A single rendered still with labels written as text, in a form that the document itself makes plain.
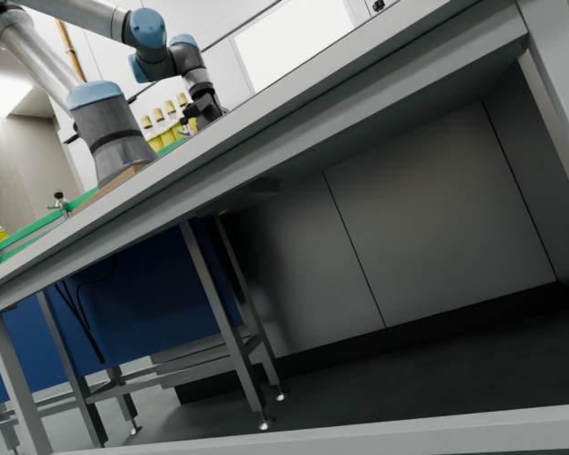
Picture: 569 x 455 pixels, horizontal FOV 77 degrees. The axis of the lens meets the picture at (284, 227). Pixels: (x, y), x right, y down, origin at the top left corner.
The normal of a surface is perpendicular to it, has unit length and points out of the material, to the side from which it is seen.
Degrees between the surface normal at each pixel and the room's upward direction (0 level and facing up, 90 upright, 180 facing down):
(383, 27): 90
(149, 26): 92
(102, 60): 90
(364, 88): 90
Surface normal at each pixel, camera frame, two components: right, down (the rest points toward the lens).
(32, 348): -0.32, 0.10
